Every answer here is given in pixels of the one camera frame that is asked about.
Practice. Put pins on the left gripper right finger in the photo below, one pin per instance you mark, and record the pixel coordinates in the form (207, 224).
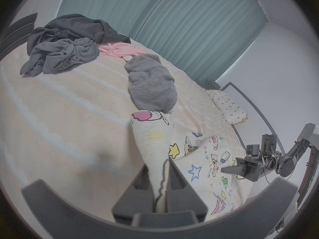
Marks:
(184, 200)

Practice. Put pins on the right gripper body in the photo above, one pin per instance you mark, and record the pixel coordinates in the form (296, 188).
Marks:
(253, 172)

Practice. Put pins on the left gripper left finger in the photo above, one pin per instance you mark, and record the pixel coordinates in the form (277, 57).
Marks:
(127, 203)

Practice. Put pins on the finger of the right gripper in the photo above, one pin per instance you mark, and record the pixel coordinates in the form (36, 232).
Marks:
(235, 170)
(243, 160)

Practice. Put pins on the white printed pyjama top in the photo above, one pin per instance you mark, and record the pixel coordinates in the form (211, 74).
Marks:
(199, 158)

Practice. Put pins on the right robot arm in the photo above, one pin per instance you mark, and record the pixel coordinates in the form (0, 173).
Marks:
(289, 160)

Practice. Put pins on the pile of clothes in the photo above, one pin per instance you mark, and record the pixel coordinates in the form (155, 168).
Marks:
(64, 48)

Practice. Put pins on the white printed pillow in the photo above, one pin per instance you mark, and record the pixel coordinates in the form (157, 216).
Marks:
(228, 106)

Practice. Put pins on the bed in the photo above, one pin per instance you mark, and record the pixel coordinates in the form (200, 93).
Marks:
(62, 108)

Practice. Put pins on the grey knitted garment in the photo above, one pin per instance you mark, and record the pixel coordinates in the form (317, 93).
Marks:
(152, 86)

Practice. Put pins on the blue-green curtain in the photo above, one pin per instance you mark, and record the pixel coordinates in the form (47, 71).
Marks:
(187, 21)

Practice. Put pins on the pink garment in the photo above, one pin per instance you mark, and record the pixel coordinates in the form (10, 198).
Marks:
(117, 50)

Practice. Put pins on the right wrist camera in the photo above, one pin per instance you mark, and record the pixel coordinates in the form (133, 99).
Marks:
(252, 150)

